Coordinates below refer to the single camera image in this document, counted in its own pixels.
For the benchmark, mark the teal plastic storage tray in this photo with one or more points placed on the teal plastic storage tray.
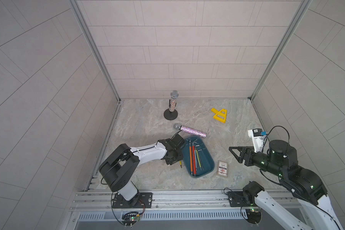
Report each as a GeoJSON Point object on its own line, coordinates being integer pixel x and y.
{"type": "Point", "coordinates": [207, 160]}

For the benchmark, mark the small framed card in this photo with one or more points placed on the small framed card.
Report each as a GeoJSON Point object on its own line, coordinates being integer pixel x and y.
{"type": "Point", "coordinates": [222, 169]}

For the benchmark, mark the silver microphone on black stand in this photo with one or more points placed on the silver microphone on black stand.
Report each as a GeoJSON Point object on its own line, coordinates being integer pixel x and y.
{"type": "Point", "coordinates": [171, 113]}

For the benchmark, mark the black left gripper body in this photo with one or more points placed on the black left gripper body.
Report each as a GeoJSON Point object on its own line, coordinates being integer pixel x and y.
{"type": "Point", "coordinates": [177, 156]}

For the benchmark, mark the red sleeved hex key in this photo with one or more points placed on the red sleeved hex key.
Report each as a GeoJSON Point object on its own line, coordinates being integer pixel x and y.
{"type": "Point", "coordinates": [194, 160]}

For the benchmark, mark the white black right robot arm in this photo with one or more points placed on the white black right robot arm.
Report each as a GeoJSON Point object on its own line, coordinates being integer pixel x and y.
{"type": "Point", "coordinates": [305, 185]}

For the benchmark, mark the yellow plastic triangle bracket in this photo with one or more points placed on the yellow plastic triangle bracket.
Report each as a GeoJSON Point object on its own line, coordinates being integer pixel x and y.
{"type": "Point", "coordinates": [219, 115]}

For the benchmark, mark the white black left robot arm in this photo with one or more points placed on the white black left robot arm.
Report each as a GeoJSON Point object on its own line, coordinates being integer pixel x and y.
{"type": "Point", "coordinates": [120, 165]}

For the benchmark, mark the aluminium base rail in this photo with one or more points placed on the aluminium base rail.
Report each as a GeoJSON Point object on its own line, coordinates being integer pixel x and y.
{"type": "Point", "coordinates": [165, 205]}

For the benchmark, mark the purple glitter microphone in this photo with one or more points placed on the purple glitter microphone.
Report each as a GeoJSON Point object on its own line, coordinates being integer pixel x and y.
{"type": "Point", "coordinates": [190, 130]}

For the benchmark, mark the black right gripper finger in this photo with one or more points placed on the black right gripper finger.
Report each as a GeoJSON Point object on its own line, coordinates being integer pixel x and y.
{"type": "Point", "coordinates": [237, 156]}
{"type": "Point", "coordinates": [238, 148]}

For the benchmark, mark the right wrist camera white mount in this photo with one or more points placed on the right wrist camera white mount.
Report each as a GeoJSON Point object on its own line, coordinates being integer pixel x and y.
{"type": "Point", "coordinates": [257, 135]}

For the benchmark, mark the green sleeved hex key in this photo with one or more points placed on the green sleeved hex key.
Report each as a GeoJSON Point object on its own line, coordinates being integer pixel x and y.
{"type": "Point", "coordinates": [198, 159]}

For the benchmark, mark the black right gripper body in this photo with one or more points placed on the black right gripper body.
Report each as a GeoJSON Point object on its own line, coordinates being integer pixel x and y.
{"type": "Point", "coordinates": [258, 159]}

